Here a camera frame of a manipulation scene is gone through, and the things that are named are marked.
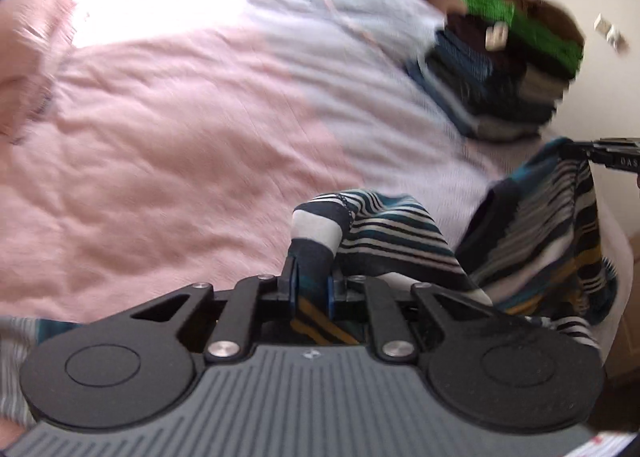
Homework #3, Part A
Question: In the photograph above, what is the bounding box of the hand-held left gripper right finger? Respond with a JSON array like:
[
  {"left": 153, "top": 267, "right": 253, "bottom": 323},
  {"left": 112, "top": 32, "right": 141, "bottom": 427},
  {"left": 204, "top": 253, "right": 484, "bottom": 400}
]
[{"left": 326, "top": 274, "right": 497, "bottom": 364}]

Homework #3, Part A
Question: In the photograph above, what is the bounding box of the striped navy teal shirt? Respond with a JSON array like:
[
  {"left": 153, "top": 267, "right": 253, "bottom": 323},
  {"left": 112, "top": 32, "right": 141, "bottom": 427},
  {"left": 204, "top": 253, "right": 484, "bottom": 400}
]
[{"left": 0, "top": 137, "right": 621, "bottom": 430}]

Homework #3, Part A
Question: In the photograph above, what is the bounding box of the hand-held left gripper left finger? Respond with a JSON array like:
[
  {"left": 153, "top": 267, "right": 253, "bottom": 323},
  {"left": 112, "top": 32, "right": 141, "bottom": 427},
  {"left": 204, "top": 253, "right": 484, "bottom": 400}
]
[{"left": 131, "top": 255, "right": 301, "bottom": 363}]

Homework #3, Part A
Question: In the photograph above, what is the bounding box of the stack of folded clothes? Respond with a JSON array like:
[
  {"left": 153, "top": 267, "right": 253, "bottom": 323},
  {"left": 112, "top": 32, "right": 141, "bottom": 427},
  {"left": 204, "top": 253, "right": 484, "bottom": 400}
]
[{"left": 404, "top": 12, "right": 562, "bottom": 141}]

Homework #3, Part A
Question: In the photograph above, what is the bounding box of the white wall fitting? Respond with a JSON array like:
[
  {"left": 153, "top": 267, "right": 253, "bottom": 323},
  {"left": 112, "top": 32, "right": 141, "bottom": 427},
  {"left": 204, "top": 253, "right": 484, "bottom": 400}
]
[{"left": 593, "top": 13, "right": 630, "bottom": 54}]

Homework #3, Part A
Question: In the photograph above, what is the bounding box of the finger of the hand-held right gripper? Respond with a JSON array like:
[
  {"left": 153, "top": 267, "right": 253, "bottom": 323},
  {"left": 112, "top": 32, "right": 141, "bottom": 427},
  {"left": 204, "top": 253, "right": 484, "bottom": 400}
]
[{"left": 559, "top": 138, "right": 609, "bottom": 164}]

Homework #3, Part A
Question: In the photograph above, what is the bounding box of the pink bedspread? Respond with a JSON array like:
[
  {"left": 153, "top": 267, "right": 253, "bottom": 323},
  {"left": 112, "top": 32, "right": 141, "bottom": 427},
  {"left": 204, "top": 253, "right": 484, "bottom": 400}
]
[{"left": 0, "top": 0, "right": 361, "bottom": 328}]

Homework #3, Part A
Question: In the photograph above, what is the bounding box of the brown folded cloth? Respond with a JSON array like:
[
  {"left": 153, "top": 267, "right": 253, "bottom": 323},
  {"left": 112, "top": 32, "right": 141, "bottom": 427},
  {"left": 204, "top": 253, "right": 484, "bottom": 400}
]
[{"left": 464, "top": 0, "right": 587, "bottom": 54}]

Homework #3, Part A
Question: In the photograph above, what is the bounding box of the pale blue white sheet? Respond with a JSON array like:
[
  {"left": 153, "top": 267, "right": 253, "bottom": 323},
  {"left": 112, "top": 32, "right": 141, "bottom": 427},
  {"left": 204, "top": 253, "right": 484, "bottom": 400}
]
[{"left": 244, "top": 0, "right": 506, "bottom": 248}]

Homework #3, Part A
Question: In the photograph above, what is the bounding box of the green folded cloth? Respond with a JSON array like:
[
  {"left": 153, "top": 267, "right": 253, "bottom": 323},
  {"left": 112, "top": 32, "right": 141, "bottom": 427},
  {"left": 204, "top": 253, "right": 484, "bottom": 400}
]
[{"left": 458, "top": 0, "right": 585, "bottom": 77}]

